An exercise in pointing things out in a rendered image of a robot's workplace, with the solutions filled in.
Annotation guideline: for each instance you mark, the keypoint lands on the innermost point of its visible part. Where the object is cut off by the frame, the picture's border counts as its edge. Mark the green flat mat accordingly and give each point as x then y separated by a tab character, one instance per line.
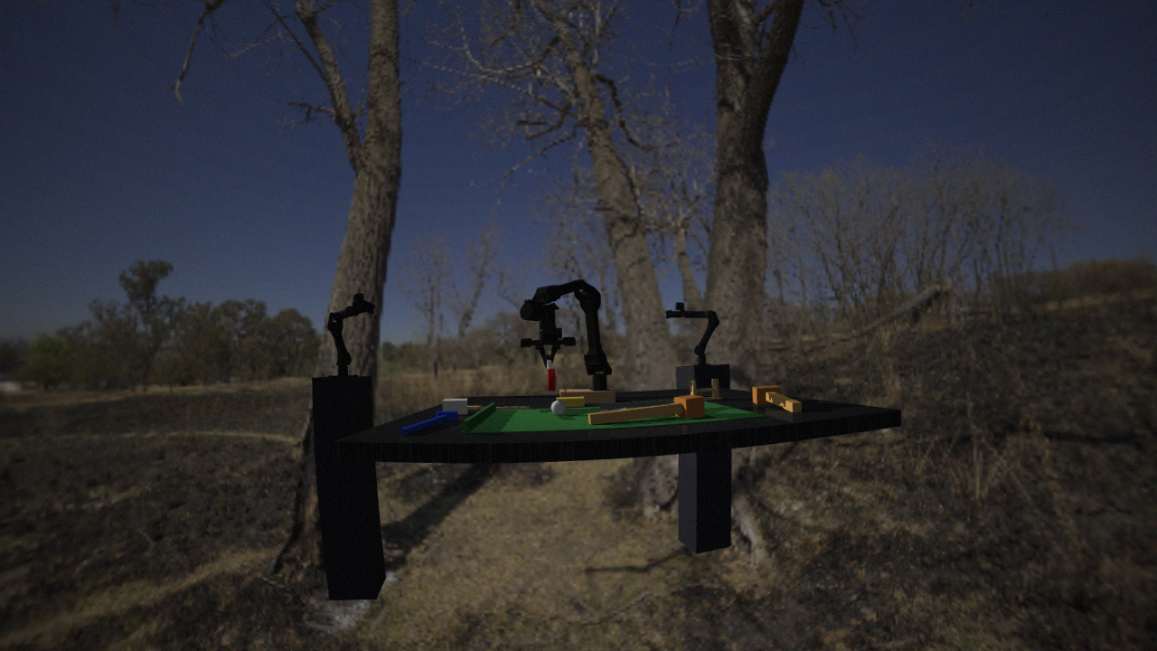
576	419

